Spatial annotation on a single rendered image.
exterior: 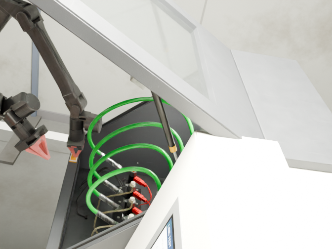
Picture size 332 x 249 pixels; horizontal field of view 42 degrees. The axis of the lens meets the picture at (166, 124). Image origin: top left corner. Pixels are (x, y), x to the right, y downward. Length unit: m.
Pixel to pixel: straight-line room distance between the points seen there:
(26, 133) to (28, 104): 0.11
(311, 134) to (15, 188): 2.25
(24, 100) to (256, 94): 0.73
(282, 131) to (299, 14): 2.08
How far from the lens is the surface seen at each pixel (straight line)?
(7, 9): 1.66
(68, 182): 1.75
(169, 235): 1.00
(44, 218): 2.92
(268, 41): 3.32
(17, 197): 3.06
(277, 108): 1.40
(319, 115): 1.45
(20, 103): 1.34
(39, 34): 1.64
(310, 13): 3.30
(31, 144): 1.39
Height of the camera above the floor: 2.12
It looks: 32 degrees down
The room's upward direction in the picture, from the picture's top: 13 degrees clockwise
